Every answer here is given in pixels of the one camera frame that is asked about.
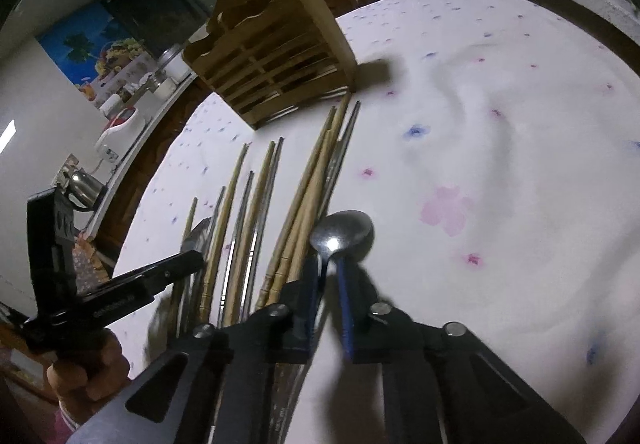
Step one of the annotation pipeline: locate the bamboo chopstick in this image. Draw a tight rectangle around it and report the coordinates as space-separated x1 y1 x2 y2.
266 92 352 306
220 141 276 327
255 107 336 309
198 144 250 323

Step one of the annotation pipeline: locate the steel spoon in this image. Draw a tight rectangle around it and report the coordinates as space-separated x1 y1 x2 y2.
308 209 376 360

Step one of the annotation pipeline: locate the steel chopstick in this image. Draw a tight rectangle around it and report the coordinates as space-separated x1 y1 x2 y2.
239 137 284 320
314 100 361 223
217 171 254 328

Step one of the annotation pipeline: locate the left hand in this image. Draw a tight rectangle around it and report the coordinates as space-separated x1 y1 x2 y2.
47 329 130 428

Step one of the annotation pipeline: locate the steel electric kettle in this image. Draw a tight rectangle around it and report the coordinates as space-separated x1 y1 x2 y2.
64 167 106 212

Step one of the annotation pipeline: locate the white red rice cooker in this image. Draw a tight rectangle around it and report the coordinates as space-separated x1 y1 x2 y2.
96 107 146 156

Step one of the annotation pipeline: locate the white floral tablecloth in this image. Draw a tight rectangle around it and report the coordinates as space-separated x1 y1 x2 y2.
115 0 639 443

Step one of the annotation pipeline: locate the white pot with lid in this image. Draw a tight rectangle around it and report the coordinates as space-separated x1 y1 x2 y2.
157 44 192 84

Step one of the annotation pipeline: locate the fruit beach poster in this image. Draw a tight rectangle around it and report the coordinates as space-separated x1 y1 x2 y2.
37 3 157 107

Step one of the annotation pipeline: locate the wooden utensil holder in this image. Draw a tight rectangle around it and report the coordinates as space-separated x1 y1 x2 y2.
182 0 357 130

